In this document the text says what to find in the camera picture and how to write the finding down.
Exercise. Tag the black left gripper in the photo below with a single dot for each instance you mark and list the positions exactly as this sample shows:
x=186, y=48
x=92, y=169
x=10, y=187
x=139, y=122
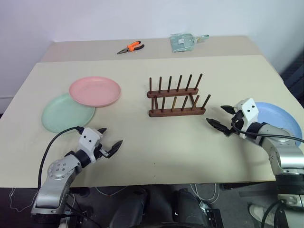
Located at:
x=101, y=152

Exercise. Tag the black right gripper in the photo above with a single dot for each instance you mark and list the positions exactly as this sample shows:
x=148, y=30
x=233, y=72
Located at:
x=237, y=123

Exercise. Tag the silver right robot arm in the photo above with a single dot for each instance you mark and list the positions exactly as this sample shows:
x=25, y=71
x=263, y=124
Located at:
x=283, y=155

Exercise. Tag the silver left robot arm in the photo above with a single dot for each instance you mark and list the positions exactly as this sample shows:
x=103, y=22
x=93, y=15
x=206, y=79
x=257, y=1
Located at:
x=55, y=174

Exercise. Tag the wooden dish rack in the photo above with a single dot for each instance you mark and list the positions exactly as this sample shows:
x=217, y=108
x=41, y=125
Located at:
x=175, y=111

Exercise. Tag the pink plastic plate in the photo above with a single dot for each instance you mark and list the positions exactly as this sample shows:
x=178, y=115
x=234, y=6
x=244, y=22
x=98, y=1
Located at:
x=95, y=90

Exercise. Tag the green plastic plate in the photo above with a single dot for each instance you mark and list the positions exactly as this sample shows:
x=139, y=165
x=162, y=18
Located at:
x=63, y=116

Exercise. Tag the blue plastic plate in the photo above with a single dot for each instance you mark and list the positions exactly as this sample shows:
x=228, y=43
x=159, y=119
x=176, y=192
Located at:
x=276, y=116

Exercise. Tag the dark rounded shape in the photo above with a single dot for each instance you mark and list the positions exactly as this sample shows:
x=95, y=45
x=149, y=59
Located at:
x=131, y=209
x=187, y=206

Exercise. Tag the black chair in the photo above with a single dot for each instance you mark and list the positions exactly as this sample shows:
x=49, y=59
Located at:
x=294, y=76

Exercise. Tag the clear plastic bag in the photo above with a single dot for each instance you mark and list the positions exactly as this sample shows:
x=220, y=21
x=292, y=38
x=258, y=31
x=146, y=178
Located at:
x=181, y=42

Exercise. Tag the black box under table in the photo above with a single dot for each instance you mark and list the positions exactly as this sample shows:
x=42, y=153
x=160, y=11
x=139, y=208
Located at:
x=212, y=217

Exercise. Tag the white shoe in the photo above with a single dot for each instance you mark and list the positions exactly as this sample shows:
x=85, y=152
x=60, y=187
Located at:
x=260, y=213

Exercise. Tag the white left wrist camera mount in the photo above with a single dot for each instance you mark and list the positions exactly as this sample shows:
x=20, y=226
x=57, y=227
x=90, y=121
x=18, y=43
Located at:
x=88, y=139

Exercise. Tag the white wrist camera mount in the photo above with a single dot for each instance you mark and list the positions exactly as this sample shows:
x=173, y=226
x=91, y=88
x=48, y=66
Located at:
x=248, y=111
x=88, y=139

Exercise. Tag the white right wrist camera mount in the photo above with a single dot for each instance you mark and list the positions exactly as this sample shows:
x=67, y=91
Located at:
x=248, y=111

